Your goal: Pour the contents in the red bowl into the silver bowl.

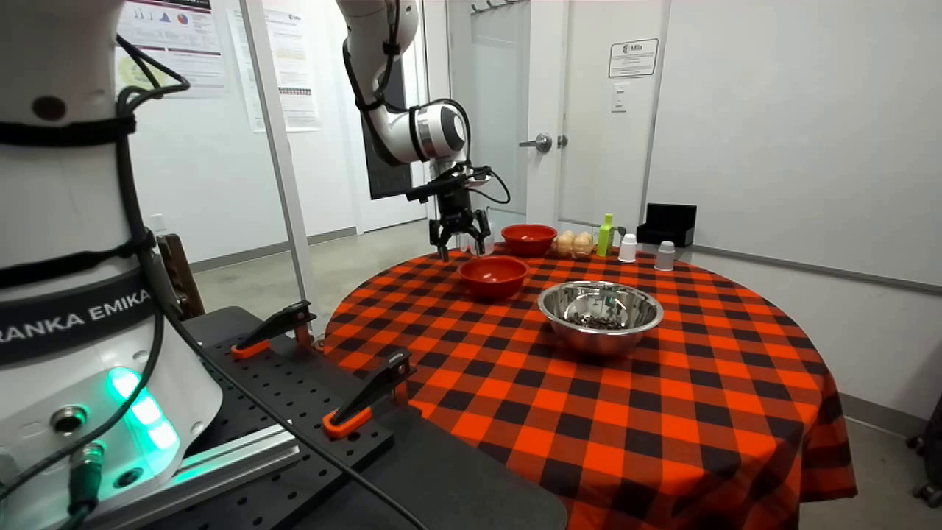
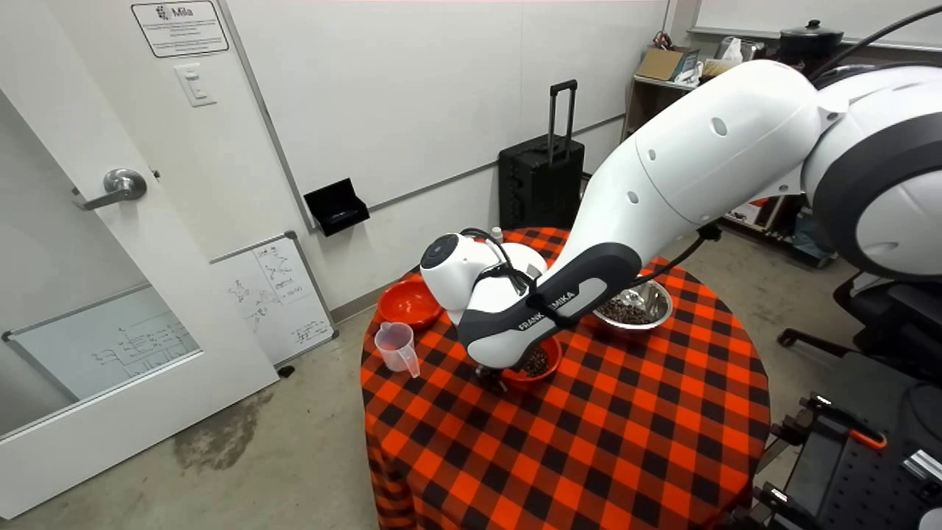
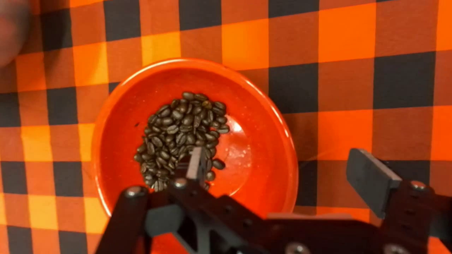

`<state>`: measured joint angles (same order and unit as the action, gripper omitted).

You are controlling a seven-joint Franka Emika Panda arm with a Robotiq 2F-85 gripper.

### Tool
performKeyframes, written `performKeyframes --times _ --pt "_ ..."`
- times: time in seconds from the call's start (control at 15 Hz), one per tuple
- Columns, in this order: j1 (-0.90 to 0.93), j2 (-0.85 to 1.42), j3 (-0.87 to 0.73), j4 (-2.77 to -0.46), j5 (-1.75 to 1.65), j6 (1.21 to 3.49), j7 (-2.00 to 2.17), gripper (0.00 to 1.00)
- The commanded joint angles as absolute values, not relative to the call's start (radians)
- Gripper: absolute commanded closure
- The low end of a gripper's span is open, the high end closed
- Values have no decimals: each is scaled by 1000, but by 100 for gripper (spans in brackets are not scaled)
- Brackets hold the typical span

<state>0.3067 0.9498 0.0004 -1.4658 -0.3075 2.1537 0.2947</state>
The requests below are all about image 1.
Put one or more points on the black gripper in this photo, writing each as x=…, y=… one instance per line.
x=456, y=200

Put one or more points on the small red bowl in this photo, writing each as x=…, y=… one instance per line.
x=492, y=278

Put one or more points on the large red bowl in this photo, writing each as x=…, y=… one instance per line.
x=528, y=239

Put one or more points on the silver metal bowl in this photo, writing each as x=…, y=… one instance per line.
x=600, y=334

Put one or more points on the black door window panel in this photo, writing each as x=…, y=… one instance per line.
x=387, y=178

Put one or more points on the carton of eggs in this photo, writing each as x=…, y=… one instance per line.
x=575, y=242

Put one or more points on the green bottle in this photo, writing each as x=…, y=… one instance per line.
x=603, y=237

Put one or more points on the white bottle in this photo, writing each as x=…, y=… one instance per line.
x=628, y=249

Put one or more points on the black orange clamp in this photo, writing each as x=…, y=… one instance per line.
x=275, y=326
x=368, y=393

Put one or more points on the small clear bottle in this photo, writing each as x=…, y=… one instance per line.
x=665, y=258

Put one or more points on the red black checkered tablecloth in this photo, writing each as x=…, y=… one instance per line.
x=589, y=421

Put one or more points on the white door sign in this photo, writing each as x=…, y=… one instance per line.
x=633, y=56

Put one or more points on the brown board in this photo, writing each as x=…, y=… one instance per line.
x=180, y=275

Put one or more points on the black office chair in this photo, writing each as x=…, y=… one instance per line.
x=930, y=452

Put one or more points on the aluminium frame post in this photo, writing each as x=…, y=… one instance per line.
x=277, y=149

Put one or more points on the black wall box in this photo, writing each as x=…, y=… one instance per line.
x=668, y=224

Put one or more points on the white paper sheet on wall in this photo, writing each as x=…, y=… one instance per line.
x=293, y=69

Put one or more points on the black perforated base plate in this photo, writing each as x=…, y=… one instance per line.
x=296, y=414

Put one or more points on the aluminium rail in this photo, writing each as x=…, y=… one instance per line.
x=235, y=457

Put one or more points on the wall poster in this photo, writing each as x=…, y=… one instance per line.
x=178, y=34

